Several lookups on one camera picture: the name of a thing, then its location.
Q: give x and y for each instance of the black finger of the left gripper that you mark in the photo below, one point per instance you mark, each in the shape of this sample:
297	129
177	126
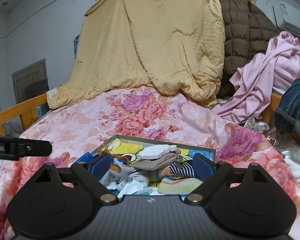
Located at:
16	148

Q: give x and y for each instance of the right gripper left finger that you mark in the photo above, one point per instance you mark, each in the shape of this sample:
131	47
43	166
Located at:
89	176

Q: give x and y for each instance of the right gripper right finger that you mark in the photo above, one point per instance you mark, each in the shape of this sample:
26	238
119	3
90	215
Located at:
213	177

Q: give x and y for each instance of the navy white striped sock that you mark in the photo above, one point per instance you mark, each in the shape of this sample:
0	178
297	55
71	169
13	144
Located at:
184	169

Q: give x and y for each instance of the striped pastel sock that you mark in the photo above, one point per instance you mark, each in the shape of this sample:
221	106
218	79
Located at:
168	183

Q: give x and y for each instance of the grey cat face cloth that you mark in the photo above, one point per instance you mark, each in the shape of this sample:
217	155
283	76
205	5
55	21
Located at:
144	170

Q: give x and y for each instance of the pink floral bedspread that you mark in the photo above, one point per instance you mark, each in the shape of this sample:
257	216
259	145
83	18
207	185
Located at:
76	129

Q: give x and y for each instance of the white tissue packet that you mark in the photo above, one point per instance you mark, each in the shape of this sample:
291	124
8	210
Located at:
135	182

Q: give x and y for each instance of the frog cartoon cloth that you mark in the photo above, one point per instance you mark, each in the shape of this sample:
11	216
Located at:
142	170

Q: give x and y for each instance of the grey metal tray box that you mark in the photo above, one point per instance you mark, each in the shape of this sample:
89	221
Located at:
165	142

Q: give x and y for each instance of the grey door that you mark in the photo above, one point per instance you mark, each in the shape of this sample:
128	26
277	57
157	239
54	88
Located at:
30	81

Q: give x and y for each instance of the silver gold satin sheet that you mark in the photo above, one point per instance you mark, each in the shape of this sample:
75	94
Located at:
283	142

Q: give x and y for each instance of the blue denim jeans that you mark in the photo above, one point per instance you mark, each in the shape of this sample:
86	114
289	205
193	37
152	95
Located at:
287	114

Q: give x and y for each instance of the pink cloth pile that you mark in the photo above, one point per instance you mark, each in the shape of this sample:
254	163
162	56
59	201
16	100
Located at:
278	67

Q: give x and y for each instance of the yellow quilted blanket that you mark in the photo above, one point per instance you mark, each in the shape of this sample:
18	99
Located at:
172	45

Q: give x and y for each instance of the brown puffer jacket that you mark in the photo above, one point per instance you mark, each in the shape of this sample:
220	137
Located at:
247	32

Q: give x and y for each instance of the white air conditioner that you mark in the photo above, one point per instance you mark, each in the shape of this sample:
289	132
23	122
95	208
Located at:
287	17

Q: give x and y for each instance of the wooden bed rail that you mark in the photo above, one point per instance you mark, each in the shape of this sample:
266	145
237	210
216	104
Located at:
26	111

